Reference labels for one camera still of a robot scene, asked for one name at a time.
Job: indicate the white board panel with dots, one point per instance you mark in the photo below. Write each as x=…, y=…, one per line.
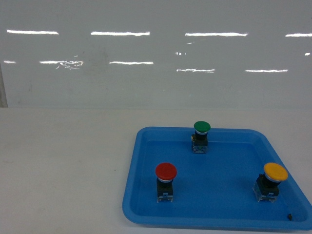
x=164, y=54

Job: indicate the green mushroom push button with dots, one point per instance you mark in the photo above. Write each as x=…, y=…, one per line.
x=200, y=137

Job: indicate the yellow mushroom push button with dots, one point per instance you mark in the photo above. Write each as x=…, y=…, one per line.
x=266, y=185

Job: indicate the red mushroom push button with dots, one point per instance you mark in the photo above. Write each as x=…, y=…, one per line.
x=165, y=174

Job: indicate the blue plastic tray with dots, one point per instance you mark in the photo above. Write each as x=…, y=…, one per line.
x=212, y=190

